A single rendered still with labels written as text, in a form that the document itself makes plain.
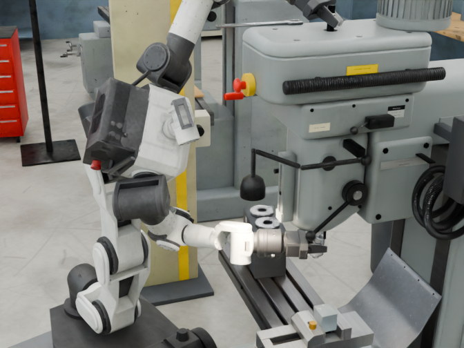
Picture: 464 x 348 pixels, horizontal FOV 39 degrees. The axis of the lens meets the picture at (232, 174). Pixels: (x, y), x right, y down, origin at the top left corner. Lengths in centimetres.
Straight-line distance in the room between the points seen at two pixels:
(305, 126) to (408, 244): 74
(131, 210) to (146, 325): 101
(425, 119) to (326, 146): 30
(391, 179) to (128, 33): 189
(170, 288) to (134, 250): 161
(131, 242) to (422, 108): 111
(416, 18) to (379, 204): 52
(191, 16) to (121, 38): 141
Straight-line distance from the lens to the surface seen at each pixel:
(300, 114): 170
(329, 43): 166
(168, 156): 191
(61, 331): 283
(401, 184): 192
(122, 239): 234
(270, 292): 237
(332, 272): 422
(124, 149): 186
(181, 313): 382
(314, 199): 183
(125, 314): 262
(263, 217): 245
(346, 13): 921
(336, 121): 173
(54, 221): 491
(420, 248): 223
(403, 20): 182
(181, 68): 202
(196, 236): 208
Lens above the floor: 224
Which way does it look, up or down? 24 degrees down
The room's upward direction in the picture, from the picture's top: straight up
